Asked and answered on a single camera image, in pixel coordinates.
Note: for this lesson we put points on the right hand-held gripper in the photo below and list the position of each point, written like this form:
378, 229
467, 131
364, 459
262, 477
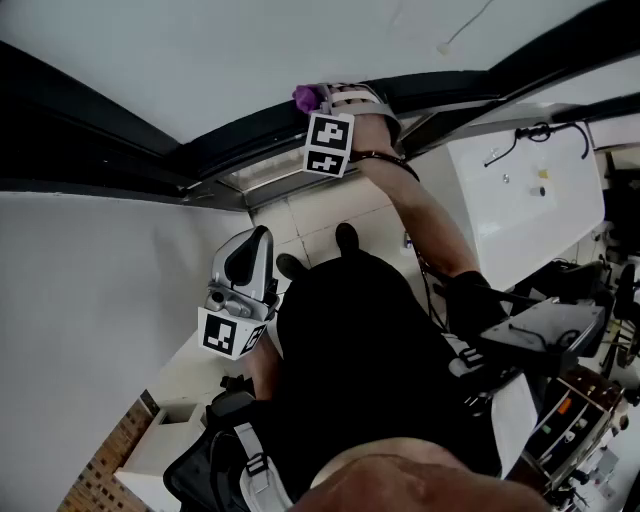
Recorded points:
327, 142

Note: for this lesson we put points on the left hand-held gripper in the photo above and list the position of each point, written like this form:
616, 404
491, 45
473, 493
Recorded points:
220, 332

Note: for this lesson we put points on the purple cloth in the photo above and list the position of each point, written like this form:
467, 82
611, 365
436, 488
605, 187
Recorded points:
306, 97

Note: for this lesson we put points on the person's right forearm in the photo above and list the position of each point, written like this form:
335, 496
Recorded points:
425, 220

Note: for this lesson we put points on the person's left forearm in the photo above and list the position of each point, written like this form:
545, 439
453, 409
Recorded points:
262, 372

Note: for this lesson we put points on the person's left black shoe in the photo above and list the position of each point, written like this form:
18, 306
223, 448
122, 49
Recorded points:
290, 265

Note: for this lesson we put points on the person's black shoe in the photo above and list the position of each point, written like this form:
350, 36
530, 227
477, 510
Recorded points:
290, 265
346, 237

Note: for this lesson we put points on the person's right black shoe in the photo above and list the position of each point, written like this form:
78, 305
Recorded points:
346, 237

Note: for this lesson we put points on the white window pane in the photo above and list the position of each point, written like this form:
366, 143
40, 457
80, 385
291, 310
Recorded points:
225, 60

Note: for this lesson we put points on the person's black clothed body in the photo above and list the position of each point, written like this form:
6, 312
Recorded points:
360, 350

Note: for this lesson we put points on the small blue white bottle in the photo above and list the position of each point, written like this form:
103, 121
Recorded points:
407, 244

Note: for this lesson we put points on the grey white harness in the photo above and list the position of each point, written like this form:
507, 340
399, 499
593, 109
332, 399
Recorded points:
247, 445

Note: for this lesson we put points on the black faucet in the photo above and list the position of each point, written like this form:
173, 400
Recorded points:
532, 132

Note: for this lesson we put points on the white box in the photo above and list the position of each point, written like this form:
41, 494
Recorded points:
160, 450

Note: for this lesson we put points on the small grey cup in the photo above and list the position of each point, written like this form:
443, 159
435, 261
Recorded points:
538, 191

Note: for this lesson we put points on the white sink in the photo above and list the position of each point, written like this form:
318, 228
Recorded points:
530, 235

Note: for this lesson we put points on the person's face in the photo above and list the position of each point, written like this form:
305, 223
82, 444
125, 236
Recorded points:
425, 480

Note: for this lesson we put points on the black electronics box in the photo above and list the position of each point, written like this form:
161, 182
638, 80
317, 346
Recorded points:
550, 325

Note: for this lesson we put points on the dark storage shelf rack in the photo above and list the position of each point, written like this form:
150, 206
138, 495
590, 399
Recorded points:
575, 415

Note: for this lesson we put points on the black window frame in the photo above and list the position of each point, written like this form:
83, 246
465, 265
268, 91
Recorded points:
75, 115

